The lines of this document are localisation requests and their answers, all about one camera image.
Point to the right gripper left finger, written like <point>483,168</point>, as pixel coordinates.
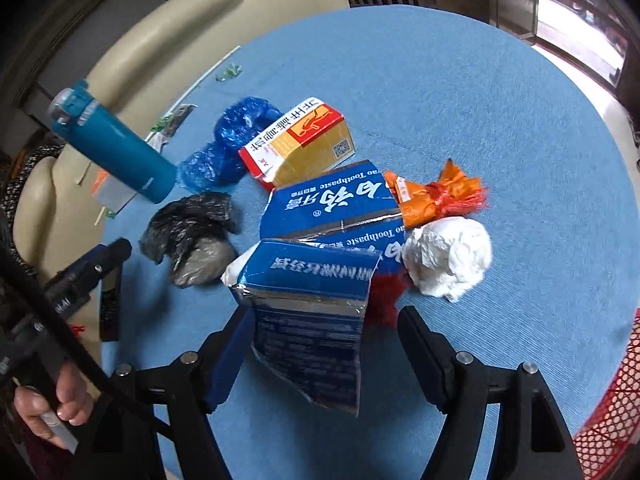
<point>200,381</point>

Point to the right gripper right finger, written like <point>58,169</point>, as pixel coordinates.
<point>458,385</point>

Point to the red cloth bundle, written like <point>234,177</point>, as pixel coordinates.
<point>385,291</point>

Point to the torn blue carton piece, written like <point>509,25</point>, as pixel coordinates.
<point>309,303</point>

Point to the black plastic bag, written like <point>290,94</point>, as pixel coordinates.
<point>193,234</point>

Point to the orange wrapper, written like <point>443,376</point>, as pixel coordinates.
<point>452,194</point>

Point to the blue toothpaste box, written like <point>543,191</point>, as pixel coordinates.
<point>350,207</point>

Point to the blue plastic bag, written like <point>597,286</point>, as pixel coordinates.
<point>218,163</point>

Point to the red yellow medicine box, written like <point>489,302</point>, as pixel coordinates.
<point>310,139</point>

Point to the person left hand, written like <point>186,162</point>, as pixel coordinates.
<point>73,403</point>

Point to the red mesh waste basket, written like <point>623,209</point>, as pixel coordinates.
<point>613,427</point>

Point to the cream leather sofa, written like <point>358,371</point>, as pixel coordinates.
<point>154,64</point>

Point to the orange white small box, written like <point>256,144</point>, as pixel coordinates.
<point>110,193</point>

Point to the black floral garment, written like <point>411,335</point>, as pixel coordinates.
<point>11,191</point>

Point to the teal thermos bottle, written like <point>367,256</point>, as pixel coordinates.
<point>92,130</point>

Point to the blue round tablecloth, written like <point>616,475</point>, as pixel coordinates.
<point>418,87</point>

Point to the green candy wrapper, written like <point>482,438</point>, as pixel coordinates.
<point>229,72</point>

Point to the brown box by door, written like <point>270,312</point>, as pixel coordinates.
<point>477,9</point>

